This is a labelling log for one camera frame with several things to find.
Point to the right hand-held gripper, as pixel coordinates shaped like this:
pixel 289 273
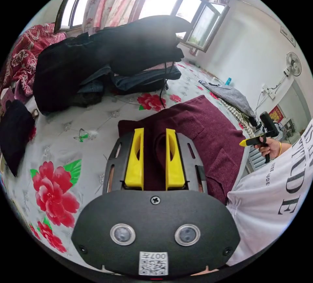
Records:
pixel 259 141

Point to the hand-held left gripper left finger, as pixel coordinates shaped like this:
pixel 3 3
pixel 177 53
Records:
pixel 134 165

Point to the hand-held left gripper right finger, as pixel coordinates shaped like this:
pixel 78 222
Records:
pixel 174 168

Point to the red tank top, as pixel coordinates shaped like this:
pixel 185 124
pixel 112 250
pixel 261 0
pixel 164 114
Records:
pixel 207 126

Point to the person's right forearm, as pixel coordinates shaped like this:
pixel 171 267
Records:
pixel 285 148

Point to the person's right hand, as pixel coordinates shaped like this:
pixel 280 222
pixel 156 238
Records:
pixel 272 147

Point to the pile of checkered clothes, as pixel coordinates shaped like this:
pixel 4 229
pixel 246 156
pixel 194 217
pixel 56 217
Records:
pixel 232 97

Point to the blue bottle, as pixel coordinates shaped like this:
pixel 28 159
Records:
pixel 228 81

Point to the person's body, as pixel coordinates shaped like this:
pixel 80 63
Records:
pixel 269 202

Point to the pile of dark clothes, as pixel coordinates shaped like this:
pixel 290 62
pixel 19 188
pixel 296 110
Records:
pixel 97 50

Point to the black bag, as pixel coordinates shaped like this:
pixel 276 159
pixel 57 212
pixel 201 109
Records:
pixel 14 131

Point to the red floral quilt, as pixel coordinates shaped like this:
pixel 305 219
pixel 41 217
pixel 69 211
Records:
pixel 22 60

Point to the pink floral curtain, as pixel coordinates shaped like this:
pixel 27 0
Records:
pixel 110 1

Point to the white wall fan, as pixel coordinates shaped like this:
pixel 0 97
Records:
pixel 293 63

